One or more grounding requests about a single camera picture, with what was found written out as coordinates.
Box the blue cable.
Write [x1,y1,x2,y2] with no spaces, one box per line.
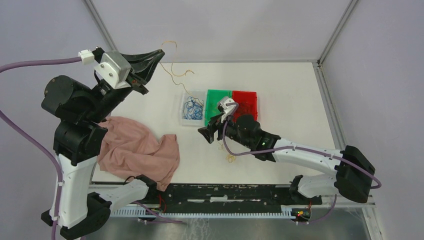
[183,96,205,121]

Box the green plastic bin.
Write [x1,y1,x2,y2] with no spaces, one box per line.
[204,89,232,126]

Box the red plastic bin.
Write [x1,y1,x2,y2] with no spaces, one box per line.
[232,90,258,121]

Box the white cable duct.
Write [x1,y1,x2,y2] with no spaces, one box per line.
[110,204,296,220]

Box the clear plastic bin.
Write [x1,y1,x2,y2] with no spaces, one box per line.
[178,89,207,127]

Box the pink cloth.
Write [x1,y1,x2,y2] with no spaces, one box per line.
[97,116,180,192]

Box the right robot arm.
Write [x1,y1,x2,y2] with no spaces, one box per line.
[197,114,381,204]

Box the cable bundle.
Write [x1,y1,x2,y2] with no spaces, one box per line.
[158,40,237,164]

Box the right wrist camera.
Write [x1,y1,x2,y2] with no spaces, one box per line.
[217,96,239,123]

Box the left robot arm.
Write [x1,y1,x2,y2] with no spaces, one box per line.
[41,48,165,240]

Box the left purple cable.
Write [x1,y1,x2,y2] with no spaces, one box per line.
[0,57,188,240]

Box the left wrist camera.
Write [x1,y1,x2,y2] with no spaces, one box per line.
[78,47,132,90]

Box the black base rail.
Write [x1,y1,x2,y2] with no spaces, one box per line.
[140,183,323,214]

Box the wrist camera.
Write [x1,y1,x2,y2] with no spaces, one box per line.
[78,47,132,90]
[217,96,239,123]

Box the brown cable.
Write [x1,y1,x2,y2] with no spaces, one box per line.
[236,100,257,117]

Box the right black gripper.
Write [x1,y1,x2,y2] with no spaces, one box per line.
[198,109,253,149]

